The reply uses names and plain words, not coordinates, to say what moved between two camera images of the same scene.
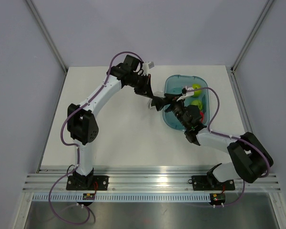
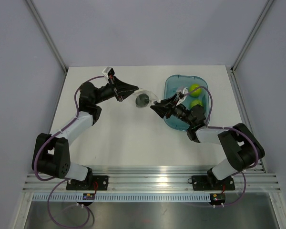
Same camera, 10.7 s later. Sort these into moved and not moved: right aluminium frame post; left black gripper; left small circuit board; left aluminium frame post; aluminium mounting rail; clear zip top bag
Moved: clear zip top bag; left black gripper
Not moved: right aluminium frame post; left small circuit board; left aluminium frame post; aluminium mounting rail
